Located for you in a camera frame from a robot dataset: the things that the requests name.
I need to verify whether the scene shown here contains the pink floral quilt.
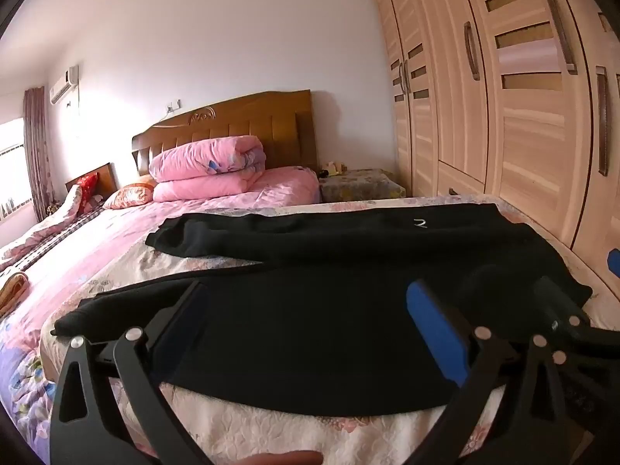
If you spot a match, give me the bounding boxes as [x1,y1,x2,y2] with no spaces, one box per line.
[0,184,105,272]

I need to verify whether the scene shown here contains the purple floral bedsheet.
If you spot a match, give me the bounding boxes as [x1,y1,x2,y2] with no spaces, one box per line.
[0,315,61,427]

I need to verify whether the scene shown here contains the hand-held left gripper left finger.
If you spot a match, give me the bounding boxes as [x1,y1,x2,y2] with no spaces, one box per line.
[48,281,214,465]

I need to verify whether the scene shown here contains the white air conditioner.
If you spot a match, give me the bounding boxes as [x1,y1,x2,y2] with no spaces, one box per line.
[48,64,81,106]

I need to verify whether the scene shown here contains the black pants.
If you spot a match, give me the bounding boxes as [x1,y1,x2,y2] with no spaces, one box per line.
[52,202,594,417]

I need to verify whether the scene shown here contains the window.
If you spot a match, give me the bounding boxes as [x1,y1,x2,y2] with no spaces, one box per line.
[0,119,34,219]

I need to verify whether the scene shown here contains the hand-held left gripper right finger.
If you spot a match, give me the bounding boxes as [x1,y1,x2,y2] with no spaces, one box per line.
[406,278,570,465]

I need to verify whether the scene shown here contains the yellow folded towel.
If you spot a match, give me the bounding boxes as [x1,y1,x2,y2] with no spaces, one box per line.
[0,271,31,315]

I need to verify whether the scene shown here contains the pink pillow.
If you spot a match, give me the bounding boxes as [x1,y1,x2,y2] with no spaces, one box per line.
[249,165,323,204]

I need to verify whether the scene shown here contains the dark red curtain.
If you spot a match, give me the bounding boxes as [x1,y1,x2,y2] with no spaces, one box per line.
[22,86,55,224]

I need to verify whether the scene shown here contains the light wooden wardrobe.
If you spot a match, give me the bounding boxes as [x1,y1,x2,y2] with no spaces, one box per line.
[369,0,620,262]

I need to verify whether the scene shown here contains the orange pillow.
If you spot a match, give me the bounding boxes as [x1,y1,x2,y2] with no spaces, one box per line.
[103,181,157,210]

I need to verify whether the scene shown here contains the large wooden headboard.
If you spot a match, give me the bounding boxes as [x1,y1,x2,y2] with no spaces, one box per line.
[132,90,319,177]

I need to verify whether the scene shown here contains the small wooden headboard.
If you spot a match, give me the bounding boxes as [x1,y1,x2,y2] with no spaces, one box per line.
[65,162,118,197]

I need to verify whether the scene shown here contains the cream floral blanket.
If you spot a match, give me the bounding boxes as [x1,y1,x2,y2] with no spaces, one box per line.
[39,198,620,465]

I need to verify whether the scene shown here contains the red pillow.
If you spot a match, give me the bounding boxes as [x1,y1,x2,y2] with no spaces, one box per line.
[72,172,100,214]

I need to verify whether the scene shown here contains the person's left hand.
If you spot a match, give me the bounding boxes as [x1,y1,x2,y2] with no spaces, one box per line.
[231,449,325,465]

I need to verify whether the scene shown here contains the folded pink quilt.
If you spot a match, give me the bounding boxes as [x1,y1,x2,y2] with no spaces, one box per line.
[148,134,267,203]

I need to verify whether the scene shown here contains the nightstand with floral cover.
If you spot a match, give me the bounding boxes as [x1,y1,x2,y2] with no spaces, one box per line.
[318,169,405,203]

